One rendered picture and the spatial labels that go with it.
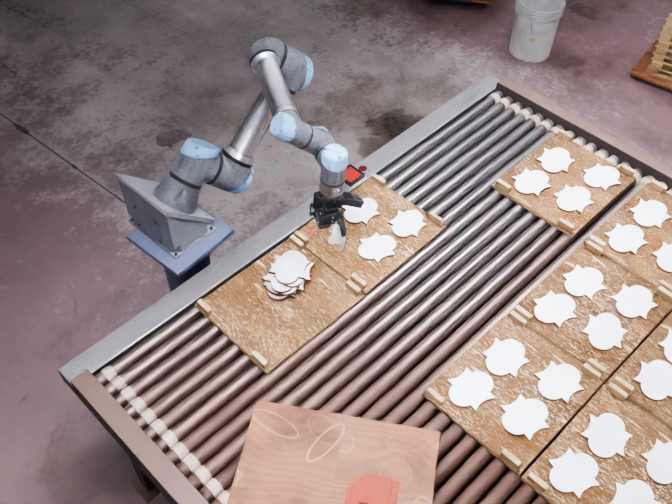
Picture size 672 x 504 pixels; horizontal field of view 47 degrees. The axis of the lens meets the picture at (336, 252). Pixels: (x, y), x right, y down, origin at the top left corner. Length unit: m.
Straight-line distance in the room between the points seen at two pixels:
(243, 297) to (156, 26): 3.22
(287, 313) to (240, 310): 0.15
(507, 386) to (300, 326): 0.65
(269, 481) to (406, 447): 0.36
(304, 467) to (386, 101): 3.01
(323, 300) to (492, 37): 3.18
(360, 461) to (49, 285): 2.24
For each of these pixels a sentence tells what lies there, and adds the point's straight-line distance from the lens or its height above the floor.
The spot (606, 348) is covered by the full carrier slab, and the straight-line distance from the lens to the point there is 2.47.
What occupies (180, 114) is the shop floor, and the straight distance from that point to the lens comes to 4.65.
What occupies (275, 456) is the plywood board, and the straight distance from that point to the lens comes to 2.06.
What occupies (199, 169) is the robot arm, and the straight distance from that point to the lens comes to 2.58.
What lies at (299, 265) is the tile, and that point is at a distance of 2.43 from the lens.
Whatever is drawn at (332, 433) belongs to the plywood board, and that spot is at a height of 1.04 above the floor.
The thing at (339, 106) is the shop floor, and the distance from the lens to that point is 4.62.
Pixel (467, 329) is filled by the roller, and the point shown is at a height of 0.92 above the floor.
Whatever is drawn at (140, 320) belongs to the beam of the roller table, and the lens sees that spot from 2.50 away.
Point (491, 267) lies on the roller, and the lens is 2.61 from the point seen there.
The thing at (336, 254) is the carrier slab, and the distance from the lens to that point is 2.57.
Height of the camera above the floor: 2.89
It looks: 49 degrees down
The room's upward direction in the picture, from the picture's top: straight up
